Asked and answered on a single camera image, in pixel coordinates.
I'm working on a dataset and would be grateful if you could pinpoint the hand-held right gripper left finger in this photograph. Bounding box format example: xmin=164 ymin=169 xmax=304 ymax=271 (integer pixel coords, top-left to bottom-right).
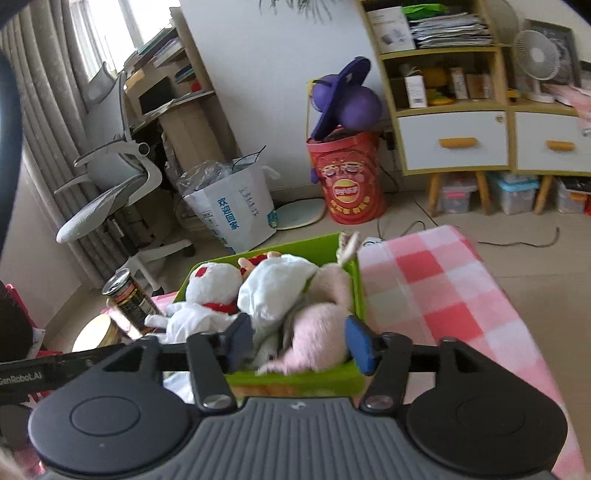
xmin=95 ymin=314 xmax=256 ymax=412

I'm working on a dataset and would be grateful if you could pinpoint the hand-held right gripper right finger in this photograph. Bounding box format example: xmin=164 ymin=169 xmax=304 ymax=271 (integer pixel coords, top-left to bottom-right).
xmin=344 ymin=315 xmax=496 ymax=414

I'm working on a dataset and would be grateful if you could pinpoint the pink plush toy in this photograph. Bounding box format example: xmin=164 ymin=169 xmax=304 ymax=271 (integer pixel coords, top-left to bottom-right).
xmin=256 ymin=263 xmax=359 ymax=376

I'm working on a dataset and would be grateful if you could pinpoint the green plastic bin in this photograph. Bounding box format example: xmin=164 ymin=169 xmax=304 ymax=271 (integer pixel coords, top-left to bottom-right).
xmin=168 ymin=233 xmax=369 ymax=398

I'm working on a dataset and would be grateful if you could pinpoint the white plush toy red scarf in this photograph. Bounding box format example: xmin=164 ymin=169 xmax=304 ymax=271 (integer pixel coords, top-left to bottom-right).
xmin=144 ymin=261 xmax=246 ymax=345

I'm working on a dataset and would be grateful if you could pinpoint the white cloth plush toy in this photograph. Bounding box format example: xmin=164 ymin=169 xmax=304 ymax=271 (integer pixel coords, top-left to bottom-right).
xmin=237 ymin=254 xmax=320 ymax=343

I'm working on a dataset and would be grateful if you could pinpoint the dark cloth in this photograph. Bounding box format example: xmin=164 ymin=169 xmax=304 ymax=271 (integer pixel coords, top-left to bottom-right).
xmin=0 ymin=282 xmax=37 ymax=363

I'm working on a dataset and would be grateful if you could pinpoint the pink white checked cloth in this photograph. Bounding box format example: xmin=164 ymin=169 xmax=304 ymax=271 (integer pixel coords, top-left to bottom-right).
xmin=358 ymin=225 xmax=583 ymax=480

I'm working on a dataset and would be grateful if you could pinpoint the black yellow snack can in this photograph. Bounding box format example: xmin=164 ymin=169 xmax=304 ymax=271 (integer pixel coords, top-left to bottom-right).
xmin=102 ymin=269 xmax=160 ymax=334

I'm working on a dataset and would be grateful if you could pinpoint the white plastic bag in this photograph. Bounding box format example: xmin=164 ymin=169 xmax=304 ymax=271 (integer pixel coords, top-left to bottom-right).
xmin=177 ymin=147 xmax=281 ymax=256

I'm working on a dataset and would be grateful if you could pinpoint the round white plate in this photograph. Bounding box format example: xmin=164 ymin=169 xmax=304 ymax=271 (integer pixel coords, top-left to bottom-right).
xmin=274 ymin=198 xmax=327 ymax=232

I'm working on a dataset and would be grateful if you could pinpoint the red snack bucket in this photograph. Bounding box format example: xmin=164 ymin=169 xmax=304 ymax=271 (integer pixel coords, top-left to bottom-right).
xmin=305 ymin=130 xmax=387 ymax=226

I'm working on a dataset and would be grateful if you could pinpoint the white office chair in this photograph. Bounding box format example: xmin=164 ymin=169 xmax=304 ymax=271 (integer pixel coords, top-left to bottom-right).
xmin=54 ymin=62 xmax=195 ymax=296

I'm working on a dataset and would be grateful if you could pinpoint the clear storage box blue lid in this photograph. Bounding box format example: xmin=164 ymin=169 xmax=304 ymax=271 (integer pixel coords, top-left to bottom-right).
xmin=489 ymin=173 xmax=540 ymax=216

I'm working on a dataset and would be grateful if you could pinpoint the wooden desk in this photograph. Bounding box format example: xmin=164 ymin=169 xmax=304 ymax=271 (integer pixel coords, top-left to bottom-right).
xmin=124 ymin=7 xmax=242 ymax=186

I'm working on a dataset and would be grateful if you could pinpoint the purple jumping ball toy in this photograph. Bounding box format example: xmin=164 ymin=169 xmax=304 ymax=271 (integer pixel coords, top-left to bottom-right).
xmin=307 ymin=56 xmax=384 ymax=140

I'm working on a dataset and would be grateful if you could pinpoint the grey striped curtain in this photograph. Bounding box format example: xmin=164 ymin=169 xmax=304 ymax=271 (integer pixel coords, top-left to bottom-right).
xmin=0 ymin=0 xmax=154 ymax=288

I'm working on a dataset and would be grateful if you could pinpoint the small white box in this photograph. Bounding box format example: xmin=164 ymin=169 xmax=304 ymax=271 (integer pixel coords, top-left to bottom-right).
xmin=404 ymin=74 xmax=427 ymax=109

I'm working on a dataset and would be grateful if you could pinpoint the wooden white cabinet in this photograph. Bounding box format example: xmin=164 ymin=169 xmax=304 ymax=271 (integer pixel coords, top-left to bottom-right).
xmin=355 ymin=0 xmax=591 ymax=216

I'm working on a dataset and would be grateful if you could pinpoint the white carton box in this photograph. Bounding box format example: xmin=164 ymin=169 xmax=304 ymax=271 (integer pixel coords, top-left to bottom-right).
xmin=366 ymin=6 xmax=417 ymax=54

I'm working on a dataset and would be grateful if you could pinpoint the stack of papers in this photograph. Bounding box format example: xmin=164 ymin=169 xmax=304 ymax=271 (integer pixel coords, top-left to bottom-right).
xmin=408 ymin=13 xmax=495 ymax=49

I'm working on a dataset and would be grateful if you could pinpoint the white desk fan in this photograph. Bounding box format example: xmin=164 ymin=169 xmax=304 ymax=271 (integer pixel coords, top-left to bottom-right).
xmin=513 ymin=30 xmax=568 ymax=104

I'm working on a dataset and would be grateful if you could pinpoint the green packet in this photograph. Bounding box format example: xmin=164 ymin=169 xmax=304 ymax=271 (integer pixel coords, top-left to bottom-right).
xmin=401 ymin=2 xmax=450 ymax=20

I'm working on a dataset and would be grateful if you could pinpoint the beige round fan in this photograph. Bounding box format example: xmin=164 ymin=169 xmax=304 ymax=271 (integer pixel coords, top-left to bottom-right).
xmin=485 ymin=0 xmax=520 ymax=46

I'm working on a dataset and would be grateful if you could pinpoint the dark framed picture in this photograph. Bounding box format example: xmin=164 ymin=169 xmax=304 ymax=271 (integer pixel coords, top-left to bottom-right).
xmin=524 ymin=18 xmax=583 ymax=88

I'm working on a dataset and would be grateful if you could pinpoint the black floor cable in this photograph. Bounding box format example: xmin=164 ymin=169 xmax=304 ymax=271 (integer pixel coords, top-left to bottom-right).
xmin=477 ymin=226 xmax=562 ymax=248

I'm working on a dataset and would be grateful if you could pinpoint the white drawer orange handle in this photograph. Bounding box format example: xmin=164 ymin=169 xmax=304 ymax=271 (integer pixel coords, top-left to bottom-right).
xmin=396 ymin=111 xmax=509 ymax=171
xmin=513 ymin=111 xmax=591 ymax=173

